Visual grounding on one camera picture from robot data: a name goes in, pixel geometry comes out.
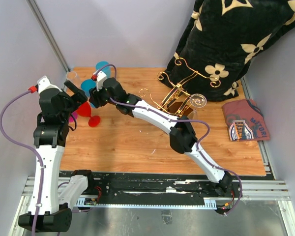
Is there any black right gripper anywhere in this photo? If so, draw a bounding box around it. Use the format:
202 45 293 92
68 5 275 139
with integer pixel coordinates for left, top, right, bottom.
89 81 118 109

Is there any blue wine glass front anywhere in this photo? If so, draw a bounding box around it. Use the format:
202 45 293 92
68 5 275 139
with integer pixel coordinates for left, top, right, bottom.
81 79 96 98

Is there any blue wine glass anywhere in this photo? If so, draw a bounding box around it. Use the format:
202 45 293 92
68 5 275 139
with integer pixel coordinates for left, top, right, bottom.
95 61 111 78
81 79 96 98

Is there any red plastic wine glass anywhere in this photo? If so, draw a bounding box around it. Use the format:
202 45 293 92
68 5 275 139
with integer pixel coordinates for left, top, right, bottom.
76 102 101 127

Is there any magenta plastic wine glass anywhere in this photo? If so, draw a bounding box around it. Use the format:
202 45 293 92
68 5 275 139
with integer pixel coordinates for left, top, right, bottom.
69 112 78 123

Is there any clear wine glass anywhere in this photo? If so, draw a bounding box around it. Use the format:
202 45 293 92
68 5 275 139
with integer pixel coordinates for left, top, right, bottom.
66 71 80 88
188 93 207 119

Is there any gold wire wine glass rack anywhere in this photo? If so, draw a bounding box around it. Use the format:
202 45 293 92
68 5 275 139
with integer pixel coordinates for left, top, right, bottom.
138 57 221 117

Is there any clear wine glass front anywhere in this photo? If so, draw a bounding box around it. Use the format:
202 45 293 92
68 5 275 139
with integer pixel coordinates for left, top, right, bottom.
188 93 207 119

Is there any maroon t-shirt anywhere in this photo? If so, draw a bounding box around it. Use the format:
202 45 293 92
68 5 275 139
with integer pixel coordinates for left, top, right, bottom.
222 99 270 142

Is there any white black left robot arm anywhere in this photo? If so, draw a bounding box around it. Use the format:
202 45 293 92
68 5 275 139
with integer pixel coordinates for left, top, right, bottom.
18 76 95 235

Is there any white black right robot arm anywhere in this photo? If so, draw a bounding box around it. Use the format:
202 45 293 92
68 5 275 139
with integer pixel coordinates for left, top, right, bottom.
89 75 233 197

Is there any aluminium corner profile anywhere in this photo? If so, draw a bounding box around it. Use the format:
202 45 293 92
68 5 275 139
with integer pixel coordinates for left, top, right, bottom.
26 0 70 72

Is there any black floral blanket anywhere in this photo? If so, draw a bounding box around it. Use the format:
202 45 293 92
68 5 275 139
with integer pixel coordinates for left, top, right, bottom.
162 0 295 102

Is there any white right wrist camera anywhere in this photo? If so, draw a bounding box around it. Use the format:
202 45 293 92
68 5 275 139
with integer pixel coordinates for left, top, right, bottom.
91 70 107 91

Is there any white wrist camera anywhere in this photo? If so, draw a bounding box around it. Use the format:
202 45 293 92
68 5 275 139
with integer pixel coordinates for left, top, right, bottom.
91 70 107 91
28 76 61 94

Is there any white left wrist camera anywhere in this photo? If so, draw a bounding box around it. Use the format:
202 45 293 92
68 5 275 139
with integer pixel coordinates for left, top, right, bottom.
28 76 61 94

